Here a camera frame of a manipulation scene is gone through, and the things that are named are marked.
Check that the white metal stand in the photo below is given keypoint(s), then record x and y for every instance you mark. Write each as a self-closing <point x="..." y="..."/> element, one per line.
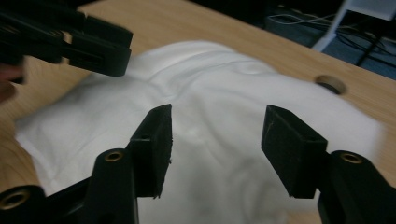
<point x="336" y="28"/>

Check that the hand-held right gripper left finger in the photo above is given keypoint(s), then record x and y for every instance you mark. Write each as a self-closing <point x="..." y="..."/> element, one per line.
<point x="154" y="155"/>

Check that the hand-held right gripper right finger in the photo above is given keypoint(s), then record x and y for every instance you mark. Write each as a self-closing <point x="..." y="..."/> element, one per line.
<point x="292" y="155"/>

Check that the white pants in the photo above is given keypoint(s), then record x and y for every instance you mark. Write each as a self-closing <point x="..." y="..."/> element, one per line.
<point x="218" y="140"/>

